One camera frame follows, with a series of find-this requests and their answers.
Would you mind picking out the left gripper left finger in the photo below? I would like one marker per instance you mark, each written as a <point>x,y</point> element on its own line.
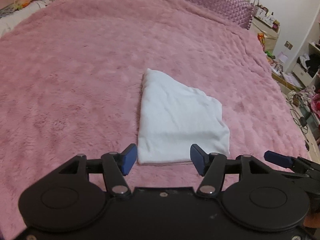
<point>124,161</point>

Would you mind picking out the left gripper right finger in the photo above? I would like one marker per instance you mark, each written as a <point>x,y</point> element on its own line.
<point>202,161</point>

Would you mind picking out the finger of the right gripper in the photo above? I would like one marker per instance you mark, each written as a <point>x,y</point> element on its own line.
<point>297,165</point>

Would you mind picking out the white turtleneck shirt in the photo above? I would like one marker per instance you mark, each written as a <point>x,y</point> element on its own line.
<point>174,116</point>

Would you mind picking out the dried flower bouquet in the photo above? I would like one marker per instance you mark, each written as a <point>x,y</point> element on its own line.
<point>293,98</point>

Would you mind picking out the white shelf unit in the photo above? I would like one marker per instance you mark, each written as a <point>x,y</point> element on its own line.
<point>306,69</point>

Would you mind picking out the red snack bag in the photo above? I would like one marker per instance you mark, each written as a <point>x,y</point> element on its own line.
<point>261,38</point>

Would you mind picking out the cream nightstand cabinet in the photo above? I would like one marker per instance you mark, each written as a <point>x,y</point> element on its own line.
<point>264,22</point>

